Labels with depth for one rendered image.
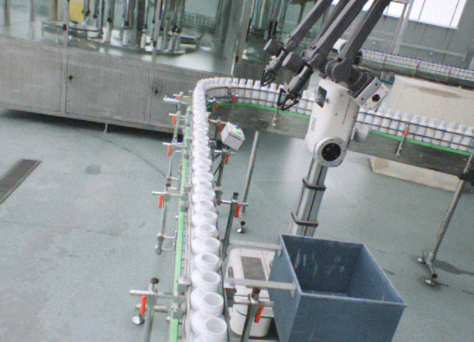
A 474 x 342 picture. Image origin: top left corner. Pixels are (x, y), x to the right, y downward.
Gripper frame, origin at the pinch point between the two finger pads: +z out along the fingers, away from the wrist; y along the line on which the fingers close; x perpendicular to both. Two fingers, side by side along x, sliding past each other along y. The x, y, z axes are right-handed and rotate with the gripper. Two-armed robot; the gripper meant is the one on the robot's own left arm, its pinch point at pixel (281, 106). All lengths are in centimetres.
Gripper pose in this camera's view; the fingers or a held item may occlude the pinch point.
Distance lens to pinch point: 180.1
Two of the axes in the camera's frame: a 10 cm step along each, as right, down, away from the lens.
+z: -5.5, 7.9, 2.8
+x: 8.1, 4.3, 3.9
